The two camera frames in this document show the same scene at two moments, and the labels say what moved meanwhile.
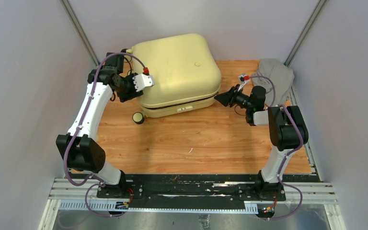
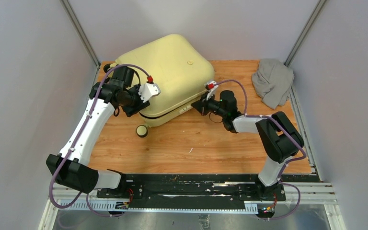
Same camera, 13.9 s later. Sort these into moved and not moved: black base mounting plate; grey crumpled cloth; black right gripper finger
Moved: black right gripper finger
Not moved: black base mounting plate; grey crumpled cloth
